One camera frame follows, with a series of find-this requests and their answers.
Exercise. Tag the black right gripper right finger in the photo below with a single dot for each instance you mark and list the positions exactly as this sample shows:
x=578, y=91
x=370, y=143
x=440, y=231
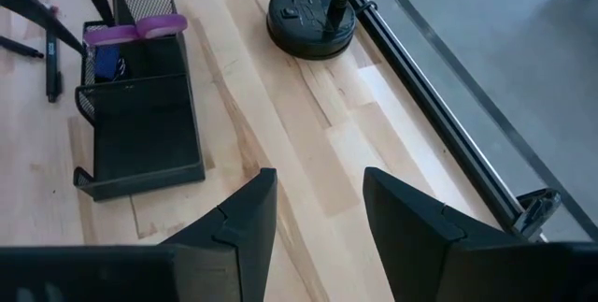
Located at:
x=411, y=227

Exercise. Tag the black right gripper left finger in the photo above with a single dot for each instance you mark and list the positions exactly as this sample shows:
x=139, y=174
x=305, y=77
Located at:
x=247, y=227

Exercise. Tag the black pen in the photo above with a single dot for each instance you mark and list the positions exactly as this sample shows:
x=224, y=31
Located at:
x=52, y=68
x=21, y=47

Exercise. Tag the blue eraser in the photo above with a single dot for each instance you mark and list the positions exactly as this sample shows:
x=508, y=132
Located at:
x=107, y=61

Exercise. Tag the black mesh desk organizer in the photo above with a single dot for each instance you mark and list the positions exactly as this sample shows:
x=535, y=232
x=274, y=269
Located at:
x=145, y=129

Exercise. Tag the black desk lamp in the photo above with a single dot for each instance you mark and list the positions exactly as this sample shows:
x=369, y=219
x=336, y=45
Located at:
x=308, y=26

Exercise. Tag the black aluminium table frame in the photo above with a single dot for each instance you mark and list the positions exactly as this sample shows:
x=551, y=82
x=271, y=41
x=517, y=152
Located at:
x=444, y=124

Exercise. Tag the black frame clamp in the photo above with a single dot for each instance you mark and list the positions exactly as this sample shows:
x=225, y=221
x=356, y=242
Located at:
x=537, y=213

